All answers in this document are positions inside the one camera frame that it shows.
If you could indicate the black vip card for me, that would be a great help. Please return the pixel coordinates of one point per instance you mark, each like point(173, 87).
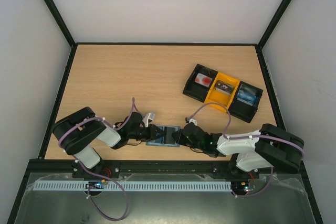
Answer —
point(169, 131)

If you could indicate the dark card in yellow bin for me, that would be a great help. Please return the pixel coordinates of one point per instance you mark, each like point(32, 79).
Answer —
point(224, 87)

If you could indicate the yellow plastic bin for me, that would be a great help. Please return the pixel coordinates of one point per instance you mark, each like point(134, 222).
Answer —
point(217, 97)

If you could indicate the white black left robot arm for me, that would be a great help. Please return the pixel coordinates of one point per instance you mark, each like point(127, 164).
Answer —
point(75, 133)

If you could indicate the white slotted cable duct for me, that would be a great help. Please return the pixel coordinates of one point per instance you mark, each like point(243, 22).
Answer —
point(63, 185)

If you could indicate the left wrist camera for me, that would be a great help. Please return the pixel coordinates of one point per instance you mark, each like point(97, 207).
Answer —
point(148, 118)

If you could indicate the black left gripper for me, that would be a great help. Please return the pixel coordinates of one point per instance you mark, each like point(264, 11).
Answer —
point(153, 129)

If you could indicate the black bin with blue cards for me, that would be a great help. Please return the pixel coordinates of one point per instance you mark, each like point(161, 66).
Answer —
point(244, 111)

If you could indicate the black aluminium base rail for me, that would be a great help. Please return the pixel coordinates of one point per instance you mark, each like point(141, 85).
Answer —
point(115, 169)

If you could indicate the teal leather card holder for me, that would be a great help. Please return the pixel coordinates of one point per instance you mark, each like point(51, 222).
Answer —
point(159, 142)

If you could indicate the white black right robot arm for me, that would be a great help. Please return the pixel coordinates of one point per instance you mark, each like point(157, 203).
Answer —
point(270, 146)

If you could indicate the white card red circles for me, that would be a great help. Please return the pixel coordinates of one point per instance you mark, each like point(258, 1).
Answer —
point(203, 80)

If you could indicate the blue cards stack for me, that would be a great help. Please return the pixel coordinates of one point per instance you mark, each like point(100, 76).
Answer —
point(247, 95)

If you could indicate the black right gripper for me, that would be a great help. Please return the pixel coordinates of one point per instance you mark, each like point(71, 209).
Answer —
point(182, 135)

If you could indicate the black plastic bin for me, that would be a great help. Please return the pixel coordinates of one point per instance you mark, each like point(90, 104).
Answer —
point(197, 91)

